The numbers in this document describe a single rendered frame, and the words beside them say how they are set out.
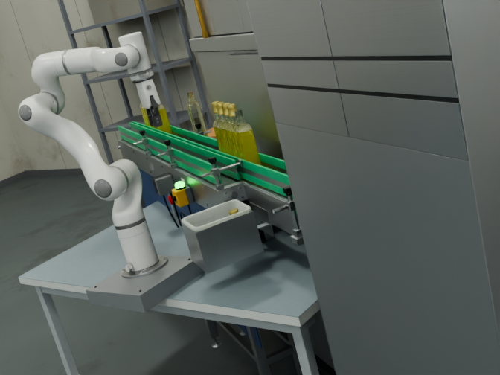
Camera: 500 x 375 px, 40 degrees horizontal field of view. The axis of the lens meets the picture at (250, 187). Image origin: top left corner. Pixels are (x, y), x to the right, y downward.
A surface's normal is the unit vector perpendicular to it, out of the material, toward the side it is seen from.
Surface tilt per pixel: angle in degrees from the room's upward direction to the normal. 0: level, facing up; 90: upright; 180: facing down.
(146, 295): 90
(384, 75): 90
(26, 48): 90
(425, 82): 90
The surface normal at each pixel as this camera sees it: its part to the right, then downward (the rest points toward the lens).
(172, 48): -0.60, 0.37
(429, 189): -0.89, 0.33
